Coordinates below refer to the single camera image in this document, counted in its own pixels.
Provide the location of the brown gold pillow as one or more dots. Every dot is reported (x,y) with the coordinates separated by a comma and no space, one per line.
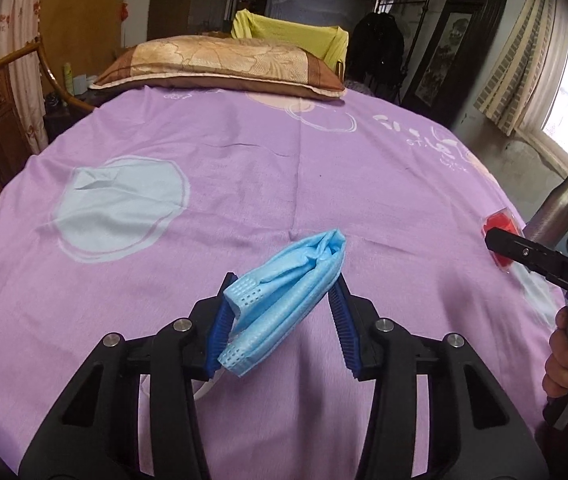
(214,62)

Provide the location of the red jelly cup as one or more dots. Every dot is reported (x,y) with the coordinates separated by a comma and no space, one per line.
(498,222)

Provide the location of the purple printed blanket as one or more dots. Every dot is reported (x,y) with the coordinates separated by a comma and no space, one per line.
(314,185)

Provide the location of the wooden sliding door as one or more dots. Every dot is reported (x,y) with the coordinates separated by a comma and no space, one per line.
(89,10)

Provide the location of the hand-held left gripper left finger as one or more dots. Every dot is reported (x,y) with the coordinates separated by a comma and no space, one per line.
(214,335)

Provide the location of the pale blue hanging sheet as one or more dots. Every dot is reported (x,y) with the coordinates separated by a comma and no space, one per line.
(314,0)

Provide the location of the dark coat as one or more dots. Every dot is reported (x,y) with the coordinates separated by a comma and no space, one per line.
(376,50)

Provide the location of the yellow towel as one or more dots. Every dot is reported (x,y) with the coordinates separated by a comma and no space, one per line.
(289,27)

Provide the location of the white cup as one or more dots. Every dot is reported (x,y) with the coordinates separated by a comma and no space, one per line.
(80,84)

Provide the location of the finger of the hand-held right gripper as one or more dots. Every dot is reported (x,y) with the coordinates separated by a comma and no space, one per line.
(518,250)

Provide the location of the floral curtain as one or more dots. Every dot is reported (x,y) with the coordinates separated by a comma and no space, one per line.
(16,35)

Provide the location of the dark framed painting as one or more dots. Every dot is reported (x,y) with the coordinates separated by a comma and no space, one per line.
(448,50)

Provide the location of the stainless steel bottle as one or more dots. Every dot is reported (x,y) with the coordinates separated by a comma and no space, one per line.
(556,205)

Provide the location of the person's right hand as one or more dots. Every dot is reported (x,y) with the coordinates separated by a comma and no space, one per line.
(561,360)

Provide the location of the dark wooden wardrobe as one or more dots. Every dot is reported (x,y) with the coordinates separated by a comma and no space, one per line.
(164,10)

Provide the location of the green spray can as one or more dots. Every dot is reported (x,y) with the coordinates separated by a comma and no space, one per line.
(68,80)

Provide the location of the blue face mask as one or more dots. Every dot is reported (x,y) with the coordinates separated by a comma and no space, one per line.
(289,280)

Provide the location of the striped window curtain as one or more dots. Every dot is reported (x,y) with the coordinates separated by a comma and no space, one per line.
(528,60)

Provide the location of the dark wooden side table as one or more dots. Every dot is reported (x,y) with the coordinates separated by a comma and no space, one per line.
(64,120)

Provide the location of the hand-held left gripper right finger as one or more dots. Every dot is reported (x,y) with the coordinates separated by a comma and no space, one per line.
(346,330)

